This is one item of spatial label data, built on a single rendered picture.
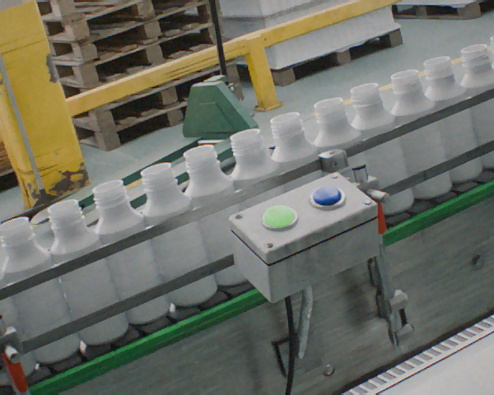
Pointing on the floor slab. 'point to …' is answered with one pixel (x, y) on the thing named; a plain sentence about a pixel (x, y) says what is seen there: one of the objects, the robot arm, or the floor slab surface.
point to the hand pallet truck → (224, 118)
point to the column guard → (32, 104)
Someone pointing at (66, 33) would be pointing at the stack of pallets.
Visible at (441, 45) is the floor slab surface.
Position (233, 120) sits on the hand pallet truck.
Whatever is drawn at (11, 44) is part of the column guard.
